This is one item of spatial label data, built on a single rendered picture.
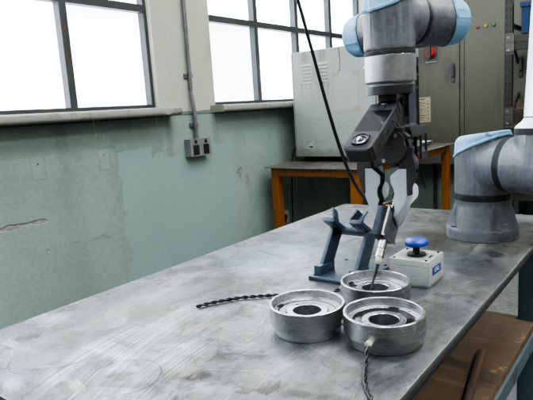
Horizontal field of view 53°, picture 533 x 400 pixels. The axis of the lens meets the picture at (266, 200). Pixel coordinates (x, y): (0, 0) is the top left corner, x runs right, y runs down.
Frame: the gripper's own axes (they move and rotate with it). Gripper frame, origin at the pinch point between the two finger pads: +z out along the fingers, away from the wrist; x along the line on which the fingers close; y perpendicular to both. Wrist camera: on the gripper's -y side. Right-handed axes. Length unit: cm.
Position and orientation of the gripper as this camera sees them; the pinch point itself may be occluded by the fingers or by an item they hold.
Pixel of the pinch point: (388, 218)
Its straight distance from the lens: 84.0
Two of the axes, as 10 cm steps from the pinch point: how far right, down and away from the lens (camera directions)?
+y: 6.3, -1.7, 7.5
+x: -7.7, -0.5, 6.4
